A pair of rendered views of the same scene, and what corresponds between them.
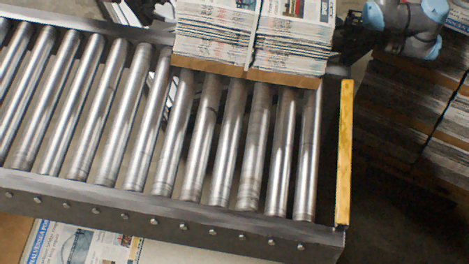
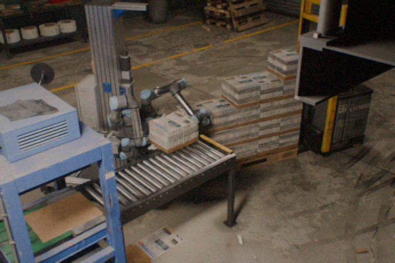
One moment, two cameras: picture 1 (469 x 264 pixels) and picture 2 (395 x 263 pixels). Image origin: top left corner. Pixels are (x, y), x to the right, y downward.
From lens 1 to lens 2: 293 cm
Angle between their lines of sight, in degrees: 39
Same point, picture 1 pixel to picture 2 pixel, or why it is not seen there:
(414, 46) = (204, 122)
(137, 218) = (199, 176)
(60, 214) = (183, 188)
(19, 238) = (143, 255)
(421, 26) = (204, 115)
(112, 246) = (168, 236)
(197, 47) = (172, 144)
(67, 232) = (153, 243)
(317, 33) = (194, 124)
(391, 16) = (198, 117)
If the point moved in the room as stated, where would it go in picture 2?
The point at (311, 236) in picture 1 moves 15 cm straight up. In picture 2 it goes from (229, 157) to (230, 142)
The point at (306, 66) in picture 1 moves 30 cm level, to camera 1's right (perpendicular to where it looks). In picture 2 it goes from (194, 134) to (217, 124)
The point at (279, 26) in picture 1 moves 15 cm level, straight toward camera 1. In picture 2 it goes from (187, 126) to (197, 132)
